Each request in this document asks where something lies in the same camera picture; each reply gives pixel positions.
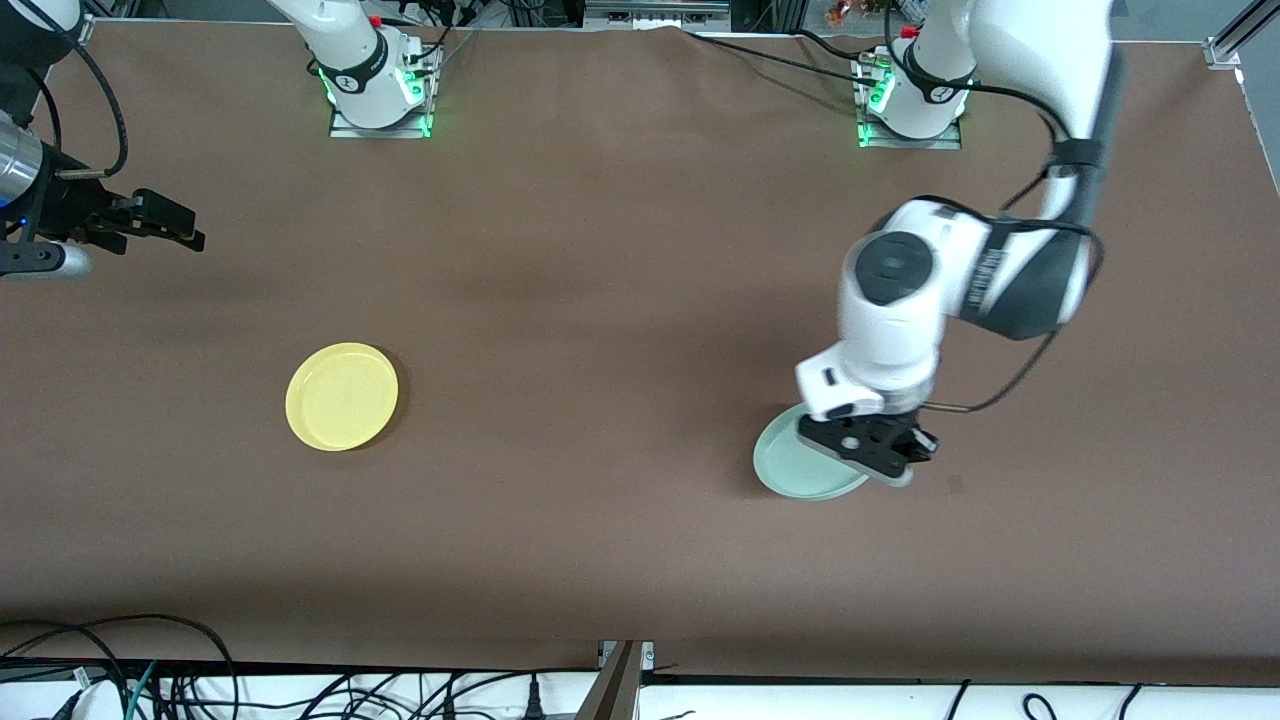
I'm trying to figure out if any yellow round plate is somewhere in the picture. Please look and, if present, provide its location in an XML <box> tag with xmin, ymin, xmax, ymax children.
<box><xmin>285</xmin><ymin>342</ymin><xmax>400</xmax><ymax>452</ymax></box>

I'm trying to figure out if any aluminium diagonal beam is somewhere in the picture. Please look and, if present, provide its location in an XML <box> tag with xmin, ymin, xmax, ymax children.
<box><xmin>1212</xmin><ymin>0</ymin><xmax>1280</xmax><ymax>59</ymax></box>

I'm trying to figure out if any brown table cover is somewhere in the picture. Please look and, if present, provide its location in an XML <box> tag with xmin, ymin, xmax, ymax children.
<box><xmin>0</xmin><ymin>20</ymin><xmax>1280</xmax><ymax>686</ymax></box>

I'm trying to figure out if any white lower shelf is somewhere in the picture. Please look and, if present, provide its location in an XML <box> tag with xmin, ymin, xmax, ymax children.
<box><xmin>0</xmin><ymin>668</ymin><xmax>1280</xmax><ymax>720</ymax></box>

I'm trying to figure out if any short black table cable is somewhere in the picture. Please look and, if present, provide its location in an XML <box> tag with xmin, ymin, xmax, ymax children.
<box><xmin>795</xmin><ymin>28</ymin><xmax>896</xmax><ymax>66</ymax></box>

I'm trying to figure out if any black looped cable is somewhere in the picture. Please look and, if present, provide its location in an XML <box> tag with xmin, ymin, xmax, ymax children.
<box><xmin>0</xmin><ymin>613</ymin><xmax>241</xmax><ymax>720</ymax></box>

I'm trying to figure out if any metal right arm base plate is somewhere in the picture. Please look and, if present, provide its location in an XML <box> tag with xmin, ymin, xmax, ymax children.
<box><xmin>330</xmin><ymin>40</ymin><xmax>441</xmax><ymax>139</ymax></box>

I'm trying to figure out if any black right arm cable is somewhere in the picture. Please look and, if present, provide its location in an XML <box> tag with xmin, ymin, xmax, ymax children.
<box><xmin>0</xmin><ymin>30</ymin><xmax>129</xmax><ymax>241</ymax></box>

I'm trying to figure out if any aluminium profile post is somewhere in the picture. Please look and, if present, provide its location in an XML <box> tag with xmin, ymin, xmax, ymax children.
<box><xmin>575</xmin><ymin>640</ymin><xmax>646</xmax><ymax>720</ymax></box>

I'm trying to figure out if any pale green round plate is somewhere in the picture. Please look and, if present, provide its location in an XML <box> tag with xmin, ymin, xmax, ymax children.
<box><xmin>753</xmin><ymin>403</ymin><xmax>873</xmax><ymax>501</ymax></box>

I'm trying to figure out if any long black table cable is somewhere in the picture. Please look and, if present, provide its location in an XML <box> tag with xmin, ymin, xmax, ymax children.
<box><xmin>680</xmin><ymin>28</ymin><xmax>881</xmax><ymax>91</ymax></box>

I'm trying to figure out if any green cable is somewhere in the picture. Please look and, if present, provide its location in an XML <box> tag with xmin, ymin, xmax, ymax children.
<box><xmin>125</xmin><ymin>660</ymin><xmax>159</xmax><ymax>720</ymax></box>

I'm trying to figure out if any black base cable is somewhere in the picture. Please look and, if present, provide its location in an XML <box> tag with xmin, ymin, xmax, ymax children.
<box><xmin>395</xmin><ymin>0</ymin><xmax>481</xmax><ymax>71</ymax></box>

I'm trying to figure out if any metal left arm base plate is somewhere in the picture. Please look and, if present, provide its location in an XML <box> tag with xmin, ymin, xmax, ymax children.
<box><xmin>855</xmin><ymin>55</ymin><xmax>963</xmax><ymax>151</ymax></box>

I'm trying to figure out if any aluminium frame rail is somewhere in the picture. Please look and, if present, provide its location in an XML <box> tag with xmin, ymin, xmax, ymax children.
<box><xmin>585</xmin><ymin>0</ymin><xmax>731</xmax><ymax>29</ymax></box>

